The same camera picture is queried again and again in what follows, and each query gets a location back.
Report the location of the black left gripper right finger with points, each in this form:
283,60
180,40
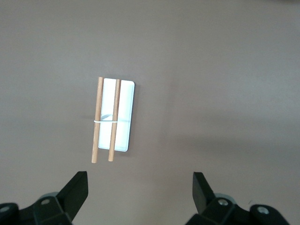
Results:
206,201

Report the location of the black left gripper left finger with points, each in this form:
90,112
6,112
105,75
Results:
68,194

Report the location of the white rectangular tray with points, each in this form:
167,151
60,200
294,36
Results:
124,105

